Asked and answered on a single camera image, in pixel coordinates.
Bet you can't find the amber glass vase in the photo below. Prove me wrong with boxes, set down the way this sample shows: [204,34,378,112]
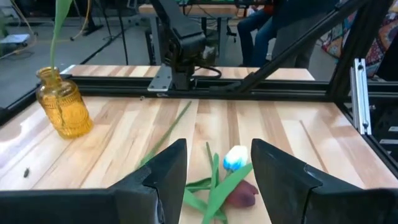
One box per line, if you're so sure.
[35,66,95,140]

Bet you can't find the dark red tulips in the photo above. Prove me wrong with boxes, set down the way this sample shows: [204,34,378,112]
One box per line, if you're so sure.
[0,0,398,178]

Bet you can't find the wooden background table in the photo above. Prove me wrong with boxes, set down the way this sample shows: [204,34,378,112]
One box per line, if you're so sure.
[138,2,248,67]

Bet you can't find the colourful patterned cloth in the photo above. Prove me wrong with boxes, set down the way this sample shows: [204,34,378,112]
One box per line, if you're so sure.
[321,11,398,74]

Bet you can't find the silver aluminium bracket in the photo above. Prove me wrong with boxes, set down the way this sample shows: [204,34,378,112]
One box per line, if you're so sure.
[349,57,373,136]

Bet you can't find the dark red tulip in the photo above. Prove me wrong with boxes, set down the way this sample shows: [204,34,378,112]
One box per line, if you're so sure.
[183,177,260,223]

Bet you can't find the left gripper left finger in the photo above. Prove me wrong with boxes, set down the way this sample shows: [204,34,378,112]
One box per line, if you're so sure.
[0,138,188,224]

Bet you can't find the white and blue tulip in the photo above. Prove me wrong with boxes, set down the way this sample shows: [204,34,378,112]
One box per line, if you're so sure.
[201,142,254,224]
[137,100,193,170]
[49,0,74,74]

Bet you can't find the white flat object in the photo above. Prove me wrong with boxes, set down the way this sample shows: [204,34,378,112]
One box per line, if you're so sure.
[0,33,31,47]

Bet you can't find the black stand pole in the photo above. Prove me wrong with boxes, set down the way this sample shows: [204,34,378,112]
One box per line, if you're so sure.
[70,0,131,66]

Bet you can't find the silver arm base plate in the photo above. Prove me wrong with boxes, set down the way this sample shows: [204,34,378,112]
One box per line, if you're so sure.
[147,63,174,93]

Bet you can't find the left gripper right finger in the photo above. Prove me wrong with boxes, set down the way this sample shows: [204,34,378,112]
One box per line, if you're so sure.
[251,138,398,224]

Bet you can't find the person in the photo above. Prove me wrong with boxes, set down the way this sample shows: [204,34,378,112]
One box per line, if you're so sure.
[271,0,341,70]
[237,7,278,68]

